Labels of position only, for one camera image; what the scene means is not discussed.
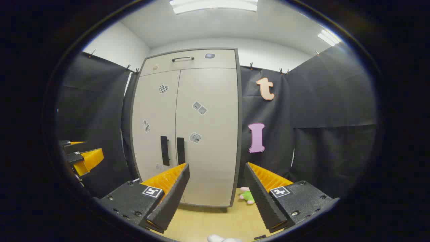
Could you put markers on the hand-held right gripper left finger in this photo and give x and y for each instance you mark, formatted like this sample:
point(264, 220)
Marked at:
point(171, 198)

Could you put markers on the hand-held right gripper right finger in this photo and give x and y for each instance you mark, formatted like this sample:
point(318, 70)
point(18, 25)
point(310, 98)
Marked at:
point(260, 198)

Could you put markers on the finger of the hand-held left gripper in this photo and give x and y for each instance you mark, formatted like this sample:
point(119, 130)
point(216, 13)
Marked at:
point(90, 161)
point(77, 148)

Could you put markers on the beige cabinet door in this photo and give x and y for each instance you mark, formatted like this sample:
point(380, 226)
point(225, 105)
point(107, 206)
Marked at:
point(154, 111)
point(215, 161)

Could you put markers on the grey double-door shoe cabinet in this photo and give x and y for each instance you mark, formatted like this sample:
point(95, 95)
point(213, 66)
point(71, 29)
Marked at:
point(239, 134)

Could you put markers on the beige cabinet drawer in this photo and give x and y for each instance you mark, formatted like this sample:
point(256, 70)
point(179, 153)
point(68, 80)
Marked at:
point(218, 64)

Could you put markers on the pink and green plush toy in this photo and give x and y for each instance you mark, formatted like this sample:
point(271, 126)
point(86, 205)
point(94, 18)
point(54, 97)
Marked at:
point(248, 196)

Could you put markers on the black backdrop cloth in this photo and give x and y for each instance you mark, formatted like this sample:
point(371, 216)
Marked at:
point(319, 101)
point(97, 111)

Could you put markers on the long ceiling light panel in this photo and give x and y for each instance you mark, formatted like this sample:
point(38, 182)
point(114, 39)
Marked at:
point(215, 5)

